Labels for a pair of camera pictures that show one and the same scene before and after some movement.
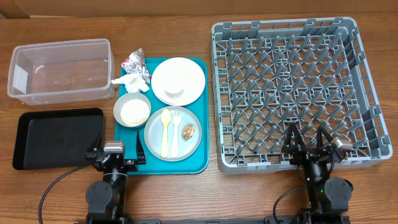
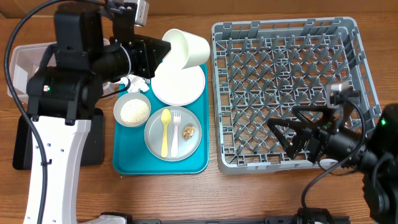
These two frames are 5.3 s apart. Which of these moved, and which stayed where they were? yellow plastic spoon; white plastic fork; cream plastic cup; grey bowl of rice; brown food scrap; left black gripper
Moved: cream plastic cup; left black gripper
Stayed: brown food scrap; yellow plastic spoon; grey bowl of rice; white plastic fork
